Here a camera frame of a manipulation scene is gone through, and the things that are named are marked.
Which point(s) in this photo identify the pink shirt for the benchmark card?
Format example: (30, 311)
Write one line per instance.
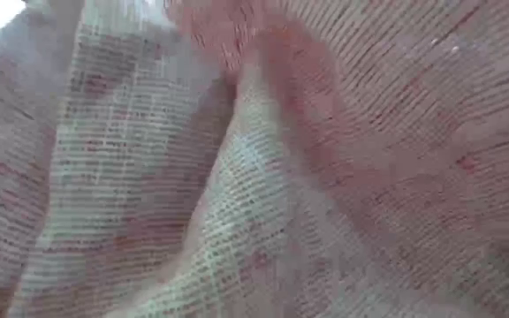
(281, 176)

